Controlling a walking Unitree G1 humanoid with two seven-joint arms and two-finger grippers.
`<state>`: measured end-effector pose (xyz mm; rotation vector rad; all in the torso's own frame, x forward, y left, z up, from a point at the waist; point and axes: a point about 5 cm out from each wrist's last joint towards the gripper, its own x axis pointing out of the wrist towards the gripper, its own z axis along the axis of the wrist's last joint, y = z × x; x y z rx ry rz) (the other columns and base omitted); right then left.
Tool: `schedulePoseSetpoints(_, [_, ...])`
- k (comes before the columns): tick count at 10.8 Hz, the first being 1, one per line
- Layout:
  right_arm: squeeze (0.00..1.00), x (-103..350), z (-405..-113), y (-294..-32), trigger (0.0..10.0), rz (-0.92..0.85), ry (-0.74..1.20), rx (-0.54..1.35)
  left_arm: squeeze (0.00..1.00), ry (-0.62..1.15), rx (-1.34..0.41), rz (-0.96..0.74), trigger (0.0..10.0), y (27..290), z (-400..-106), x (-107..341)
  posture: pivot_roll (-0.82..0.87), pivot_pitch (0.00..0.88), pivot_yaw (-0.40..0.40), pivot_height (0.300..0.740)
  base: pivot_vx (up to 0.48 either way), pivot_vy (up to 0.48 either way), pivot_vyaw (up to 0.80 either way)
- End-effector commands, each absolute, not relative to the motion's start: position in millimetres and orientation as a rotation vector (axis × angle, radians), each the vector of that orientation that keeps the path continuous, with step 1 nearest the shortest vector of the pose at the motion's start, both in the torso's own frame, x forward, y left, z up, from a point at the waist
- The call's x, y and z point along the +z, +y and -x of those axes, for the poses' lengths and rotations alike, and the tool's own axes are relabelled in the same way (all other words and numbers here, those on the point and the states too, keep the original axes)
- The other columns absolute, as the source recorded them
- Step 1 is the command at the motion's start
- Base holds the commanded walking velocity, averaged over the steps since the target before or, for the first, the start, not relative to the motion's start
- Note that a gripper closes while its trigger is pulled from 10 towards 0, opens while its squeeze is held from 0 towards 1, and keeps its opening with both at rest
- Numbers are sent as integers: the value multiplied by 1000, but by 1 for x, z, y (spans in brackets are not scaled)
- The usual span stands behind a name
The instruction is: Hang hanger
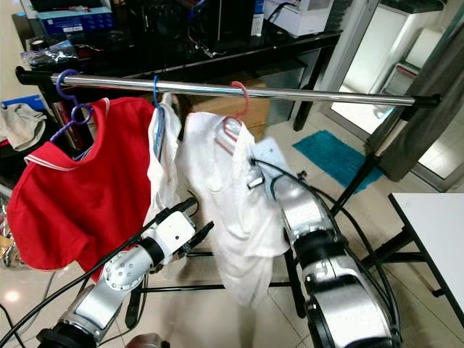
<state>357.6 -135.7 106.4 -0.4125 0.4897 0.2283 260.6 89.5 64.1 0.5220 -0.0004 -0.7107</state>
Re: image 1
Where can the grey cloth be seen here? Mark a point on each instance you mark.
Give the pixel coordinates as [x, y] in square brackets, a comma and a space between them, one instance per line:
[22, 123]

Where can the sliding glass door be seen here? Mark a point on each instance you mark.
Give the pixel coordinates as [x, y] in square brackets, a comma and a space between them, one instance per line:
[391, 58]

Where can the blue clothes hanger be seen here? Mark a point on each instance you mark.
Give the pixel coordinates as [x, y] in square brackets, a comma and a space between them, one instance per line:
[156, 94]

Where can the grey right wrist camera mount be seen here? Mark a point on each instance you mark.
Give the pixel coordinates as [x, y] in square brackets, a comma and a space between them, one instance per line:
[268, 156]

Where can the large white shirt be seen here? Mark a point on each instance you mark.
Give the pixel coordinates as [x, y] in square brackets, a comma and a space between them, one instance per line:
[225, 196]

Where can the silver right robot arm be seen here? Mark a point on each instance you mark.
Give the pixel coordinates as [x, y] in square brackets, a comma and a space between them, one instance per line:
[304, 210]

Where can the pink clothes hanger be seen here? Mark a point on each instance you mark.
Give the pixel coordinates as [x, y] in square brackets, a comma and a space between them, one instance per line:
[247, 98]

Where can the grey curtain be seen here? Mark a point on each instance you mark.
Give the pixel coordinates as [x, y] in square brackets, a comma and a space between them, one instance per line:
[428, 123]

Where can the blue carton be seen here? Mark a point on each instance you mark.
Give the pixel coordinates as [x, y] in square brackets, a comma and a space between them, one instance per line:
[76, 22]

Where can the teal rug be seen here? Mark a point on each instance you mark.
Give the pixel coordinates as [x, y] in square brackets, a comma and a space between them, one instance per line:
[337, 156]

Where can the narrow white garment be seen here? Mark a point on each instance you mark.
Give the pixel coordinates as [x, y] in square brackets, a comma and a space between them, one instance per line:
[163, 174]

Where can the black desk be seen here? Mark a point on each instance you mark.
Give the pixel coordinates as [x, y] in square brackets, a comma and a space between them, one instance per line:
[232, 61]

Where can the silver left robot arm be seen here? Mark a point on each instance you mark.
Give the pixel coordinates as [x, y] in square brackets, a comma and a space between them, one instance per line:
[123, 275]

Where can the purple clothes hanger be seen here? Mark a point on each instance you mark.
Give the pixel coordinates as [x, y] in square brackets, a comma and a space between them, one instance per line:
[58, 85]

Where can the brown cardboard box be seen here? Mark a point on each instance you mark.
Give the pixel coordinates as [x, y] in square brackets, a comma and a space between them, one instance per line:
[206, 107]

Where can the grey robot foot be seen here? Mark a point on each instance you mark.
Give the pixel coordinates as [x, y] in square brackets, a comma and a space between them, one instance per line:
[146, 342]

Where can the white carton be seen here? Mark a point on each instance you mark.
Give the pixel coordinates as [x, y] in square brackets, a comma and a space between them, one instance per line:
[304, 14]

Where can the clear bag with snacks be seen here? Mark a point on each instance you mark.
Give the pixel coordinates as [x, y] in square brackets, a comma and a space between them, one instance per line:
[7, 243]

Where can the clear bag with black parts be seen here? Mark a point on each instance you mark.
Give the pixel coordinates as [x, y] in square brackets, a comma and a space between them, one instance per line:
[51, 54]

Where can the red polo shirt striped collar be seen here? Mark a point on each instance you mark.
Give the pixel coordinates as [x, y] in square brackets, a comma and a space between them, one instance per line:
[80, 203]

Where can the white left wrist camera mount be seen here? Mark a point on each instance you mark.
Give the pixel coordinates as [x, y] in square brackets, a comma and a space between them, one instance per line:
[175, 230]

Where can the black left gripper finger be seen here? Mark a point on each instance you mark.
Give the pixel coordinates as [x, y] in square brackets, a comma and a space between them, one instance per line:
[199, 236]
[177, 209]

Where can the black computer case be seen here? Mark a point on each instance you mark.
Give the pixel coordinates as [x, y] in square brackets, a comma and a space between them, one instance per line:
[225, 22]

